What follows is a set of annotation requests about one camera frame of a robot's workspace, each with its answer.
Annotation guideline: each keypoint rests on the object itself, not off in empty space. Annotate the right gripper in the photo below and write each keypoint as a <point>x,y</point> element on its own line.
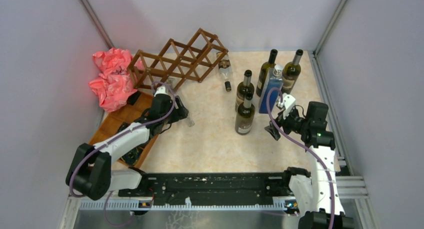
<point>283,122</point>

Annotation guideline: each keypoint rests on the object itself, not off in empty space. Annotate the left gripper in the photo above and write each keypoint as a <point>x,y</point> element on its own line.
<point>180,112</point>

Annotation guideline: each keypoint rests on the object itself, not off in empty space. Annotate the clear glass bottle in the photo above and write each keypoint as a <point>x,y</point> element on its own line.
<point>181,99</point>

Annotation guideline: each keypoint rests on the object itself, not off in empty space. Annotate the brown wooden wine rack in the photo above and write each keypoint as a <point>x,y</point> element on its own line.
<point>191,61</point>

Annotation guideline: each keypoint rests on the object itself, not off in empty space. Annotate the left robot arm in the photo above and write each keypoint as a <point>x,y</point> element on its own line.
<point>91,174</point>

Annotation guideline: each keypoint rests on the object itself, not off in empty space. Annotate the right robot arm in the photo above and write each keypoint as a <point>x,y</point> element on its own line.
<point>316,174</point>

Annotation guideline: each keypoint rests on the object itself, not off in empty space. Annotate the dark green wine bottle front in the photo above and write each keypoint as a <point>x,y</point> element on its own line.
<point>245,115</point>

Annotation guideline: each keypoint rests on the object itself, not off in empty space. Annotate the dark green wine bottle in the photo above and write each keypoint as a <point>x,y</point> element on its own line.
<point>245,115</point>
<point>243,88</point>

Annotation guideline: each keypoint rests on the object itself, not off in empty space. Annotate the dark green wine bottle middle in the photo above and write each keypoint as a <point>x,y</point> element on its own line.
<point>243,88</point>

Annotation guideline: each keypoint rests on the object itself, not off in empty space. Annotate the blue square glass bottle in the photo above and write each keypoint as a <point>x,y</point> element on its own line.
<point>273,79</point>

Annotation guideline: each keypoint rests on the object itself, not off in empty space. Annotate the dark wine bottle back left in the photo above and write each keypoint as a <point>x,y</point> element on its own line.
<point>264,71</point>

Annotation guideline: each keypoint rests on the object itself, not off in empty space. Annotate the dark wine bottle back right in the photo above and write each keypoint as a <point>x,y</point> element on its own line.
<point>291,72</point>

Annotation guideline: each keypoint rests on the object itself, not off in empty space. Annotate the clear labelled liquor bottle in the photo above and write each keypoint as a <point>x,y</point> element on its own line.
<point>225,71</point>

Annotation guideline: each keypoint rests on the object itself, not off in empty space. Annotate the wooden compartment tray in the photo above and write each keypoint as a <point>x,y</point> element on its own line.
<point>126,114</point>

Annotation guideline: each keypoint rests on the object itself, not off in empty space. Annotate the rolled dark belt upper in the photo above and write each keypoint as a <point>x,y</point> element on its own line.
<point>124,126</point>

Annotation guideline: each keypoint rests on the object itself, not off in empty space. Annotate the rolled dark belt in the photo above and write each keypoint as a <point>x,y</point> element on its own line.
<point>124,126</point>
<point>131,157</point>

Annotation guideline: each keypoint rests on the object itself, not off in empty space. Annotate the rolled dark belt lower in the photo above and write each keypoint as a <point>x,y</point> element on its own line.
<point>131,157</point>

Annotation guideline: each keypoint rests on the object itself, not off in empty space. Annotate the pink plastic bag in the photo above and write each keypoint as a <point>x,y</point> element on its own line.
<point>114,85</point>

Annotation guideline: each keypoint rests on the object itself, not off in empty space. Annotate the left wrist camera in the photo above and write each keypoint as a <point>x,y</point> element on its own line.
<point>161,90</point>

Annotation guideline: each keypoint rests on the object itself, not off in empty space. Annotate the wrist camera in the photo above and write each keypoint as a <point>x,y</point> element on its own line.
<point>161,90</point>
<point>286,104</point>

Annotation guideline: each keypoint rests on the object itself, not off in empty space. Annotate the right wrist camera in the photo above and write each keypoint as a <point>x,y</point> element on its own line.
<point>286,104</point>

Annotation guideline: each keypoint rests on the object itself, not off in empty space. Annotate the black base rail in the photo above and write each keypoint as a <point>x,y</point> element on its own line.
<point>289,191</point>

